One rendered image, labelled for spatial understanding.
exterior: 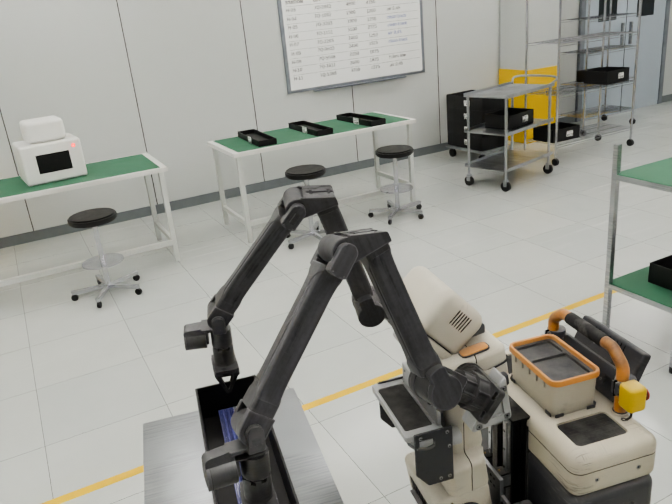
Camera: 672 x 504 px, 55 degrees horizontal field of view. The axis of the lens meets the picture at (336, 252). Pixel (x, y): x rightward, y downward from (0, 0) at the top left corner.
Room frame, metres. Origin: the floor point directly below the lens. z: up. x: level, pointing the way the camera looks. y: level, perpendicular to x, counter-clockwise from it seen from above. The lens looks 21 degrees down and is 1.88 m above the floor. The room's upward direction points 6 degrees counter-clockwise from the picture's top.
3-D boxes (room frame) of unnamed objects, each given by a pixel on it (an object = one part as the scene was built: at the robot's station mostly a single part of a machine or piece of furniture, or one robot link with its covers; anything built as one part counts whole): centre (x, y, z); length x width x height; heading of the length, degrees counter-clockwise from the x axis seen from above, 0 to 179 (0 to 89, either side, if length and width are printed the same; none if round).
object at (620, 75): (7.48, -3.27, 0.82); 0.40 x 0.30 x 0.14; 121
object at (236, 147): (5.97, 0.11, 0.40); 1.80 x 0.75 x 0.80; 116
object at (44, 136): (5.02, 2.14, 1.03); 0.44 x 0.37 x 0.46; 121
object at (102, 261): (4.47, 1.70, 0.31); 0.53 x 0.50 x 0.62; 161
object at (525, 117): (6.48, -1.87, 0.63); 0.40 x 0.30 x 0.14; 130
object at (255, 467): (1.03, 0.20, 1.06); 0.07 x 0.06 x 0.07; 112
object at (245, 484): (1.03, 0.20, 1.00); 0.10 x 0.07 x 0.07; 14
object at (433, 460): (1.42, -0.17, 0.84); 0.28 x 0.16 x 0.22; 15
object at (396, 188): (5.63, -0.62, 0.31); 0.53 x 0.50 x 0.62; 139
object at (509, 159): (6.50, -1.90, 0.50); 0.90 x 0.54 x 1.00; 130
